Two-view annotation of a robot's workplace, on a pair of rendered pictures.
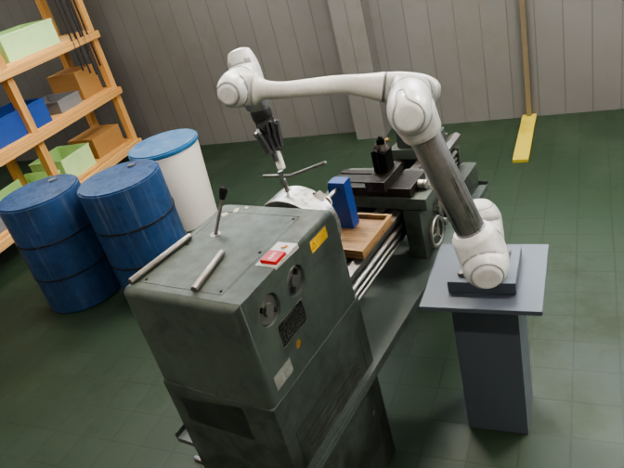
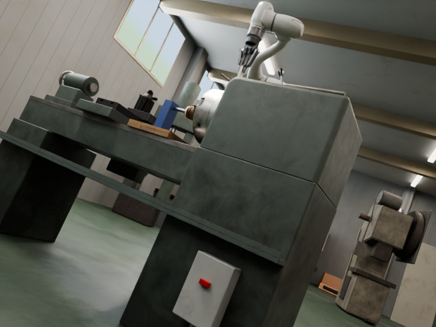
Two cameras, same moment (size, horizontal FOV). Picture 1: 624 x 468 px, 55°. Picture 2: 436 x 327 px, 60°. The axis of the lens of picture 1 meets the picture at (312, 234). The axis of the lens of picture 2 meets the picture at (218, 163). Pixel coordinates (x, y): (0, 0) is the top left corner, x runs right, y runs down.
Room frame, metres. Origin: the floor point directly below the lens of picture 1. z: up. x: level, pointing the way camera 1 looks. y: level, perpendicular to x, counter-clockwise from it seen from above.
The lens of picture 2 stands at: (2.19, 2.05, 0.57)
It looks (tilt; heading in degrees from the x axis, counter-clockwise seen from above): 8 degrees up; 264
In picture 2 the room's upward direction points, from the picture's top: 23 degrees clockwise
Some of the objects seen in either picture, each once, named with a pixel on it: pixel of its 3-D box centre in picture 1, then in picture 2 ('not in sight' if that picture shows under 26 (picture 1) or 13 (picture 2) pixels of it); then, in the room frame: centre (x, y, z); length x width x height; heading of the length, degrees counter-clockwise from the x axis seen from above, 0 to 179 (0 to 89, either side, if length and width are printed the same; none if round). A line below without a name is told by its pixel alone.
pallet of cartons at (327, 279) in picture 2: not in sight; (341, 288); (-3.83, -8.91, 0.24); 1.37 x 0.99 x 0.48; 151
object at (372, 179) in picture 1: (383, 176); (142, 117); (2.51, -0.39, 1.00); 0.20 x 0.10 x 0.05; 142
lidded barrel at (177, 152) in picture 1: (176, 181); not in sight; (4.87, 1.00, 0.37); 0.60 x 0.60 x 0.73
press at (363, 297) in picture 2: not in sight; (379, 254); (-2.07, -4.84, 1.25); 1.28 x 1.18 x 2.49; 63
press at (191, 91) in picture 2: not in sight; (164, 150); (2.50, -5.38, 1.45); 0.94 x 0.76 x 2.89; 151
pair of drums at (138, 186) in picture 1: (101, 236); not in sight; (3.99, 1.47, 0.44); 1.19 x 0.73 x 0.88; 63
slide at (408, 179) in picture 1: (375, 182); (129, 118); (2.57, -0.36, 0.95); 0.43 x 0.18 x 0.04; 52
